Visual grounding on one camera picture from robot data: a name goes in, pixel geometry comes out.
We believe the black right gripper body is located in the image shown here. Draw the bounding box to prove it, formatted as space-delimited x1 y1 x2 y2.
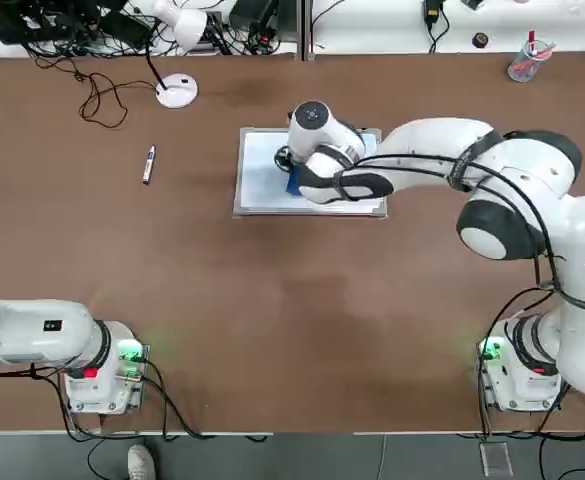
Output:
274 149 296 176

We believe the blue whiteboard eraser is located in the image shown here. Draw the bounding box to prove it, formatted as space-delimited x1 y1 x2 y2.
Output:
284 166 307 200

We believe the white blue whiteboard marker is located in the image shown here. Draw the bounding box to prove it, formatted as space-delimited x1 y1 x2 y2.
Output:
140 144 157 187

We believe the silver framed whiteboard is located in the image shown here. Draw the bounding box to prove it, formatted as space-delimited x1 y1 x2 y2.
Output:
232 127 389 219

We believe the black power supply box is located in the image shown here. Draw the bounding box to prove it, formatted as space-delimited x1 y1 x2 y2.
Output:
229 0 281 37

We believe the white desk lamp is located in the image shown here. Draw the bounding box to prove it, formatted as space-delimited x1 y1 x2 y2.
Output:
144 0 208 109

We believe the clear plastic pen cup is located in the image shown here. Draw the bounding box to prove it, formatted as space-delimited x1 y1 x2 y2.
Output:
507 30 557 84

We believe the person's foot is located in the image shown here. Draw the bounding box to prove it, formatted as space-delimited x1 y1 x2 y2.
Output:
127 443 156 480

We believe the clear floor plate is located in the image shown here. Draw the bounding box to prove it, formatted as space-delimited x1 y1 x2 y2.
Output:
479 442 514 477

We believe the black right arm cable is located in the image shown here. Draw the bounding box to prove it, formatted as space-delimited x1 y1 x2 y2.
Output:
332 152 571 436

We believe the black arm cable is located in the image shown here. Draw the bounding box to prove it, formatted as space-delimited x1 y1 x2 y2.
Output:
332 152 571 436
0 362 73 384

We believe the aluminium frame post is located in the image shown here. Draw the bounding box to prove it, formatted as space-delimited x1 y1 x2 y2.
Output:
295 0 317 62

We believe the black adapter cable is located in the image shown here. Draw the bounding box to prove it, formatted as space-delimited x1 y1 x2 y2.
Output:
427 19 449 54

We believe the black lamp power cable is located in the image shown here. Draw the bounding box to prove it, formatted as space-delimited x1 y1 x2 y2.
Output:
74 71 162 132

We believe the black left base cable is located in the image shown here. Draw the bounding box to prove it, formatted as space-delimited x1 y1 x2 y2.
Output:
139 357 276 444

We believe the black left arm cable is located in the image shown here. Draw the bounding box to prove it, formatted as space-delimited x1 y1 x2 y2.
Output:
0 362 73 384

